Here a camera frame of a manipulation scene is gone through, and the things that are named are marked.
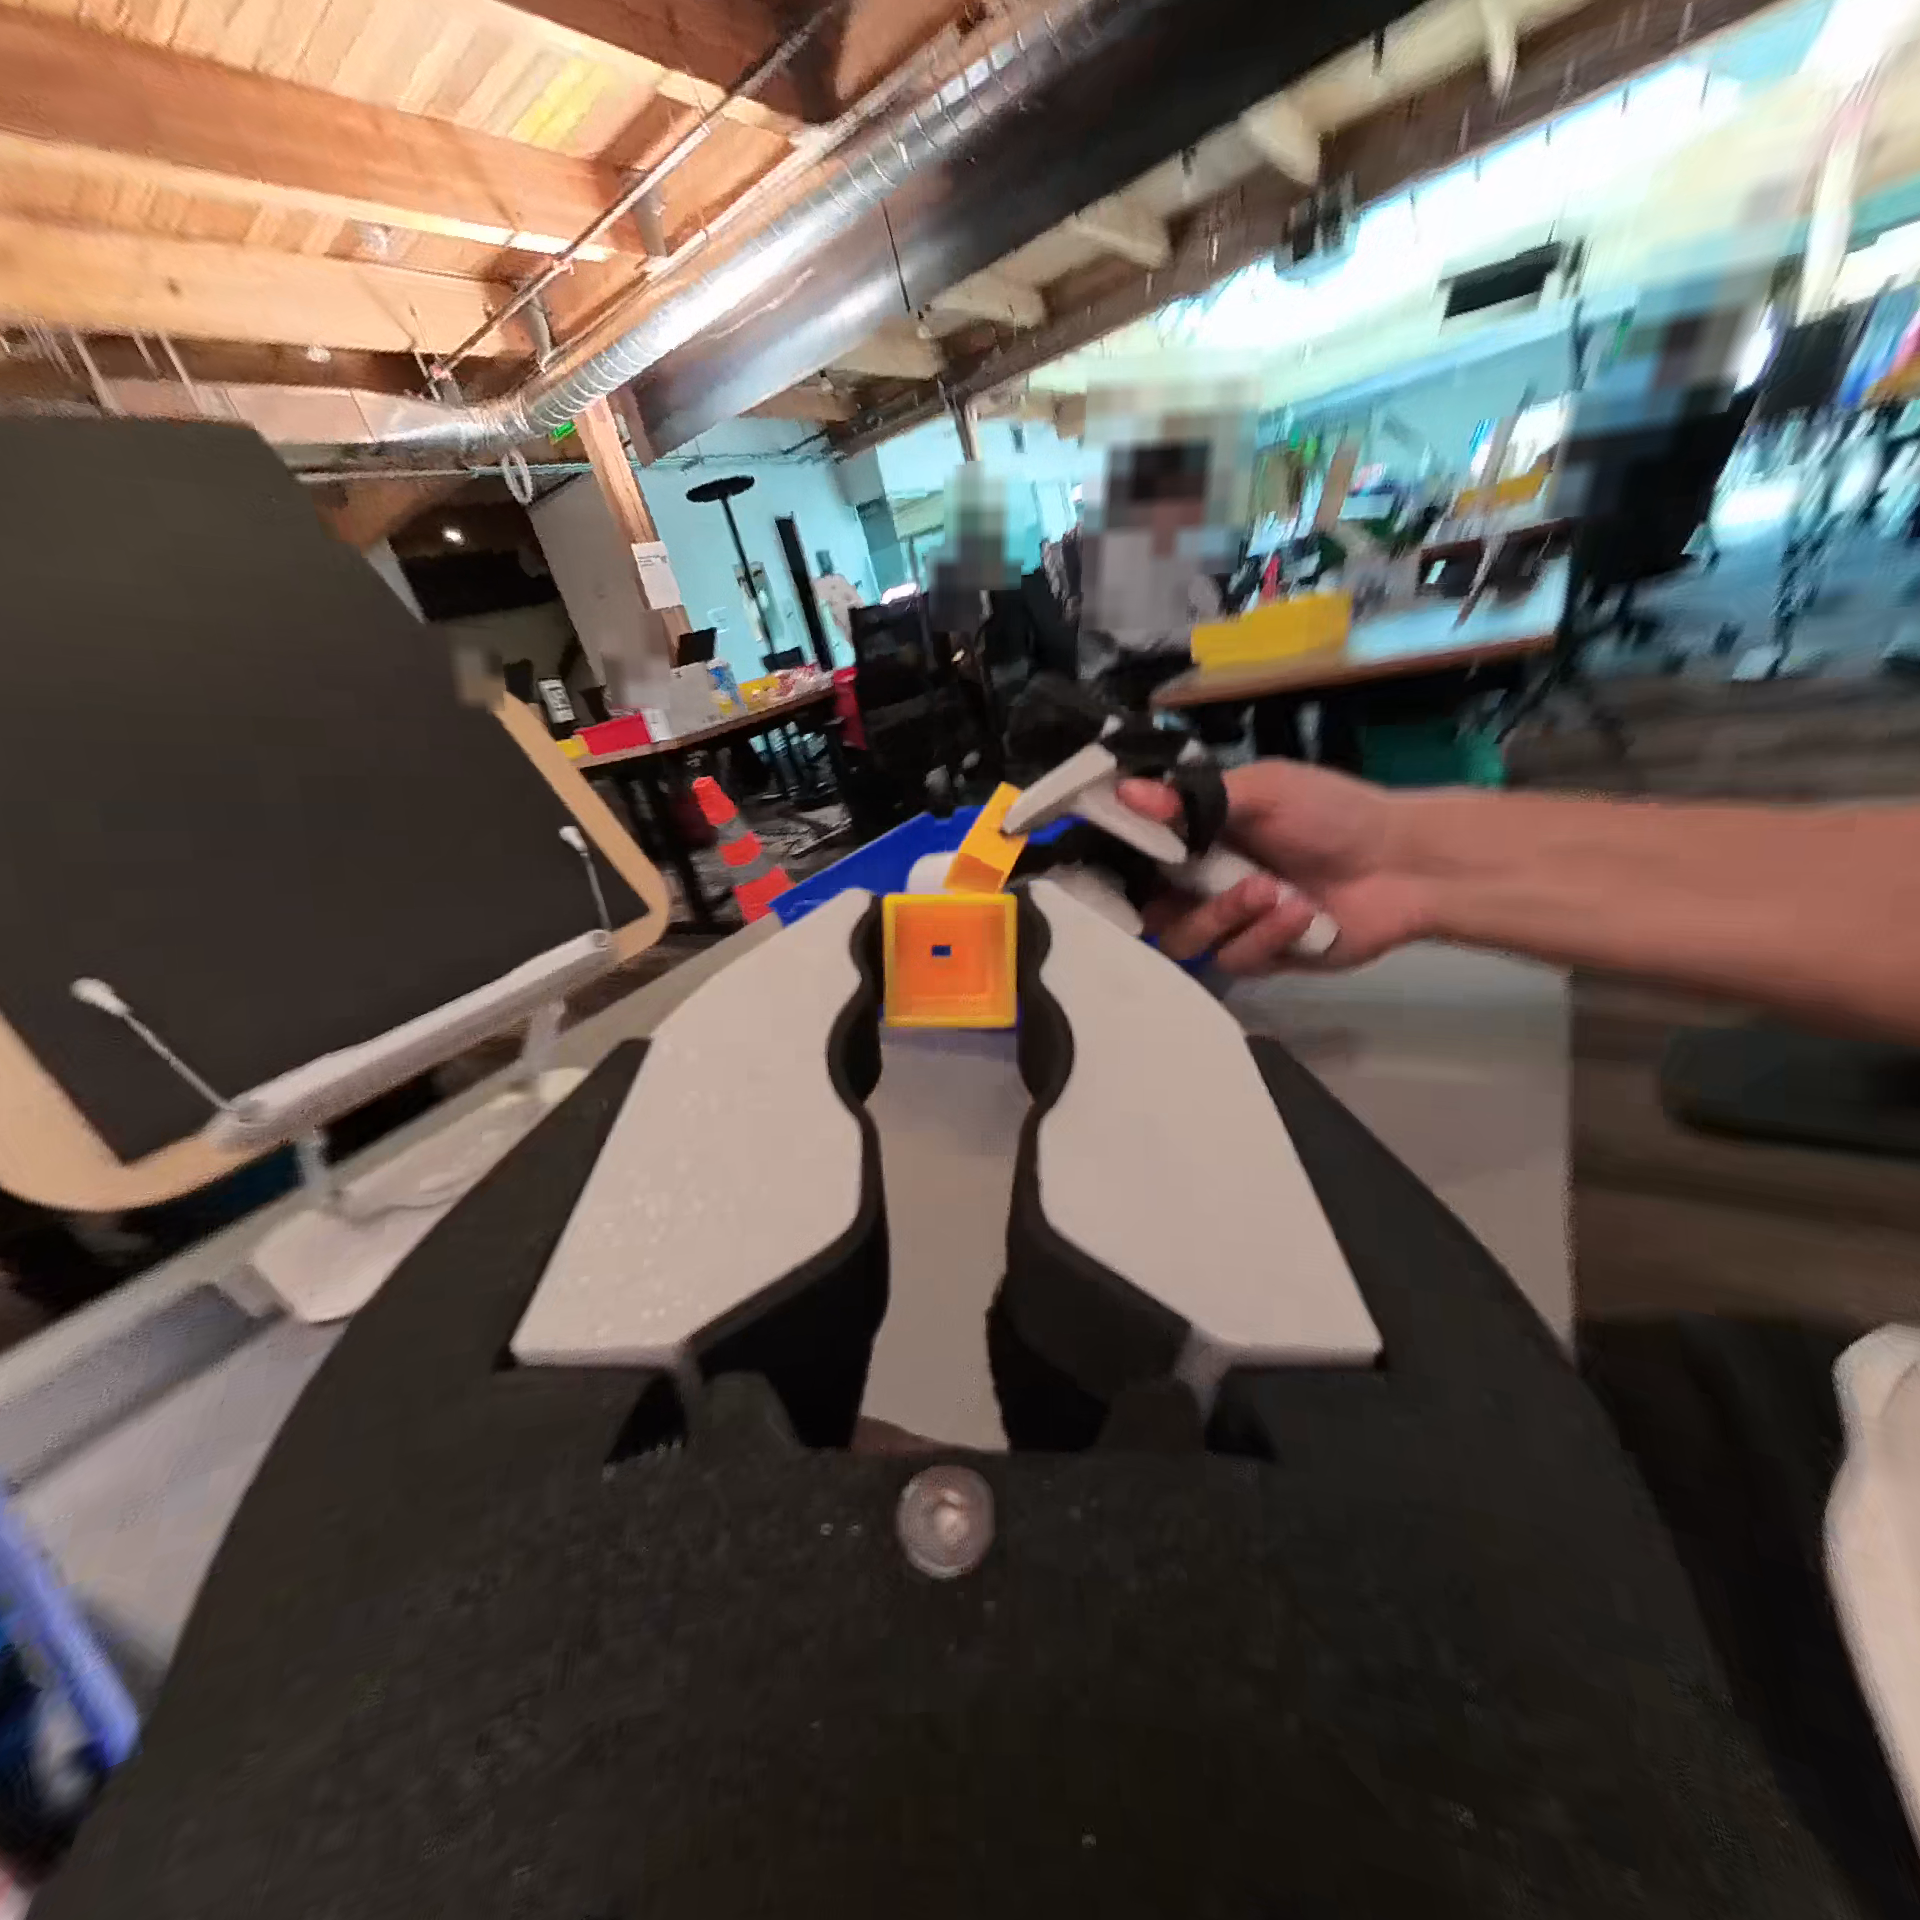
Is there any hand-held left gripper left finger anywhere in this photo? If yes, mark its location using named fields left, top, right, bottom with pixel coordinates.
left=509, top=889, right=893, bottom=1452

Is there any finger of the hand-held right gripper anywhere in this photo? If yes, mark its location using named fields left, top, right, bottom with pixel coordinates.
left=999, top=742, right=1127, bottom=838

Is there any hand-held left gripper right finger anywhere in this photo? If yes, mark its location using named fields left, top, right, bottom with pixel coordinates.
left=987, top=882, right=1386, bottom=1452

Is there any orange yellow toy block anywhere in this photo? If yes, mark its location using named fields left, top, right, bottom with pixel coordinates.
left=945, top=783, right=1041, bottom=895

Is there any yellow orange square cup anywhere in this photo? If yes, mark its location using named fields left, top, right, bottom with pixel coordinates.
left=882, top=887, right=1021, bottom=1038

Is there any blue bin with tag sticker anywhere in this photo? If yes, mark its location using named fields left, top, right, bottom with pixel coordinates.
left=769, top=809, right=1221, bottom=975

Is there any person's right hand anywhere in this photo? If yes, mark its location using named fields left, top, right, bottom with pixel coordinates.
left=1123, top=757, right=1439, bottom=975

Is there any yellow bin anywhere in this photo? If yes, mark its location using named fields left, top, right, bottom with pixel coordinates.
left=1192, top=590, right=1356, bottom=671

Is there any green bin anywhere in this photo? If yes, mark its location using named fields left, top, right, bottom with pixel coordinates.
left=1359, top=717, right=1506, bottom=789

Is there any wooden table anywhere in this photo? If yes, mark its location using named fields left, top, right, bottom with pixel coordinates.
left=569, top=680, right=841, bottom=916
left=1153, top=517, right=1576, bottom=751

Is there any orange traffic cone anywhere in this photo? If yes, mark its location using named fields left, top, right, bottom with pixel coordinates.
left=690, top=775, right=797, bottom=922

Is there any white tipped pin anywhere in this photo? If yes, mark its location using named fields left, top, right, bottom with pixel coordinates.
left=69, top=975, right=243, bottom=1125
left=556, top=822, right=618, bottom=943

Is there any black floor lamp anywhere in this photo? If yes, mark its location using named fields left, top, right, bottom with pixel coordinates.
left=689, top=478, right=811, bottom=670

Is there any black panel wooden edge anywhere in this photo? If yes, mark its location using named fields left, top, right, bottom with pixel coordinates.
left=0, top=412, right=673, bottom=1214

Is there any person's white shirt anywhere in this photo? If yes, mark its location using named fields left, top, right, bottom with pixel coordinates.
left=1823, top=1327, right=1920, bottom=1882

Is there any black ceiling duct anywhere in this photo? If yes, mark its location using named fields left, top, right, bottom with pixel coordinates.
left=632, top=0, right=1419, bottom=453

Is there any silver ventilation duct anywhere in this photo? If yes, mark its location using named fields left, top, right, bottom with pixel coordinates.
left=299, top=82, right=976, bottom=466

